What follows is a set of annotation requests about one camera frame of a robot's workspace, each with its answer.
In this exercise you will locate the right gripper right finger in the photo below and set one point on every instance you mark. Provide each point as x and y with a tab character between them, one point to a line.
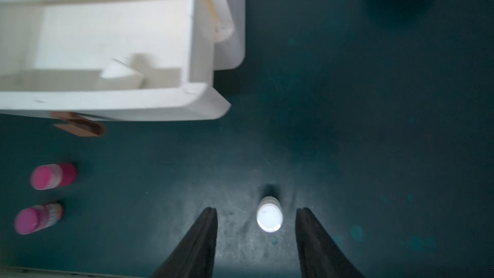
318	254

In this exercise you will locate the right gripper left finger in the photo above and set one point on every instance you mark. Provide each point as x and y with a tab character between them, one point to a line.
195	254

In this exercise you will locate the white paint can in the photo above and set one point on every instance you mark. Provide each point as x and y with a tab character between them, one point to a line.
269	214

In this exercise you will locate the pink paint can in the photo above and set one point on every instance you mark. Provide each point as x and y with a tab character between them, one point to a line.
36	218
52	176

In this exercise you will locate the white three-drawer cabinet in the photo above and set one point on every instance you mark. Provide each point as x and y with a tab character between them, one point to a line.
84	62

